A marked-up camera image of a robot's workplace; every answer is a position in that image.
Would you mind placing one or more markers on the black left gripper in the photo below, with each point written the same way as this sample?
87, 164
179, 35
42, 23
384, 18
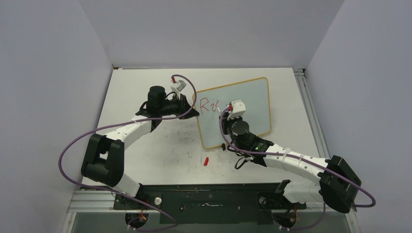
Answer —
183, 106

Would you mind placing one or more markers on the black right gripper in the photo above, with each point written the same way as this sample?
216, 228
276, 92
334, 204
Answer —
225, 122

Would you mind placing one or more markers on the yellow-framed whiteboard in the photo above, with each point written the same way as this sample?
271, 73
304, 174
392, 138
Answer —
248, 99

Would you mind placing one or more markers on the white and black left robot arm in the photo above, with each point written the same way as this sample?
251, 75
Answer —
104, 158

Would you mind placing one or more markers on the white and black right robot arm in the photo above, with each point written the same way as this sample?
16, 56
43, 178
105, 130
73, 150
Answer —
330, 180

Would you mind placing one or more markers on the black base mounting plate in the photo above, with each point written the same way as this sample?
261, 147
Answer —
220, 203

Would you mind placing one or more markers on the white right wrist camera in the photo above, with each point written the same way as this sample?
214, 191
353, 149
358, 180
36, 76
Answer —
236, 109

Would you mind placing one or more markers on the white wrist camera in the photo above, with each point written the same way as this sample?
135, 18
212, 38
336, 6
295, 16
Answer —
178, 86
236, 109

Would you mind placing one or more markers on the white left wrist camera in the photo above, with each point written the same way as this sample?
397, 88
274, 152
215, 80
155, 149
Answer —
178, 86

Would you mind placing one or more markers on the aluminium frame rail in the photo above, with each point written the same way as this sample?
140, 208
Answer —
311, 113

